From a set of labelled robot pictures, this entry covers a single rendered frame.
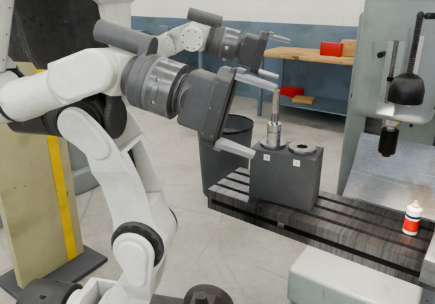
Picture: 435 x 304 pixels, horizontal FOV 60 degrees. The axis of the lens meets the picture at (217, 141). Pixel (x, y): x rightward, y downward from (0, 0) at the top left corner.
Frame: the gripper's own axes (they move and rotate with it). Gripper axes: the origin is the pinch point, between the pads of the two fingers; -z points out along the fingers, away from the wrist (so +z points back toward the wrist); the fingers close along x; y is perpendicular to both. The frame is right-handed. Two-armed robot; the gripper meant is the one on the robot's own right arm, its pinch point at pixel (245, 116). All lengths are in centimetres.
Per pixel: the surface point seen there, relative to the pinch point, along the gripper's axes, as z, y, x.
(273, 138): -1, 68, -21
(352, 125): -27, 102, -15
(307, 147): -13, 70, -21
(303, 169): -14, 63, -26
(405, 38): -23, 44, 19
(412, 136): -47, 95, -10
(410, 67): -25.4, 35.9, 13.1
